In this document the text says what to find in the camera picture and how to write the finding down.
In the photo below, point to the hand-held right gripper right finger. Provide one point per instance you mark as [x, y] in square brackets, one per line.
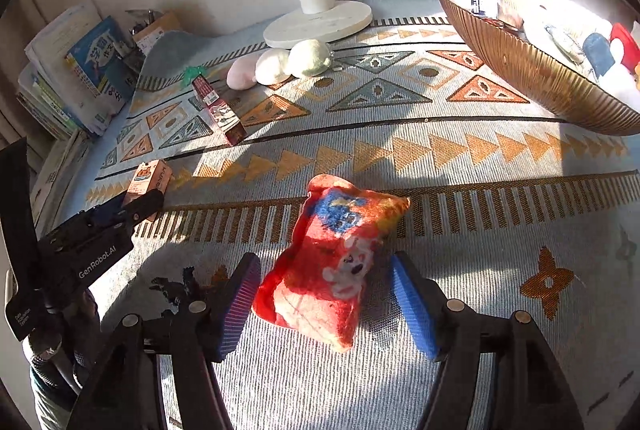
[416, 307]

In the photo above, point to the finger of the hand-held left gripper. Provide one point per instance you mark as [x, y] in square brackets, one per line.
[142, 207]

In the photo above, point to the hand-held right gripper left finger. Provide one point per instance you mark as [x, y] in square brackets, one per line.
[239, 305]

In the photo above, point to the small orange printed box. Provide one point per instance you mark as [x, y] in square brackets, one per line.
[150, 177]

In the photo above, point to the red plush snack pillow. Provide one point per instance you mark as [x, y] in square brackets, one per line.
[325, 260]

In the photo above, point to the amber ribbed glass bowl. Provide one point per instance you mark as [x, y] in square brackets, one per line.
[525, 64]

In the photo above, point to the patterned woven tablecloth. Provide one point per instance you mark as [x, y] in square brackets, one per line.
[450, 190]

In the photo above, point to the long red printed box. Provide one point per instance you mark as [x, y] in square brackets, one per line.
[220, 112]

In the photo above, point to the small green toy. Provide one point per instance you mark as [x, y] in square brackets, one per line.
[192, 73]

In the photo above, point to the stack of books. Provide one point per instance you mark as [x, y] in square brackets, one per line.
[95, 64]

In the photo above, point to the brown cardboard box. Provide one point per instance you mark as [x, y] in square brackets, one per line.
[160, 30]

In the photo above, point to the plain pastel dango plush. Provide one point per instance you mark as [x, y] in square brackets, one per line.
[280, 62]

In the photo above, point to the white black printed box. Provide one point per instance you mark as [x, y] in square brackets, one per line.
[482, 0]

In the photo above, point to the blue red plush toy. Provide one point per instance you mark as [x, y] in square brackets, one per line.
[602, 49]

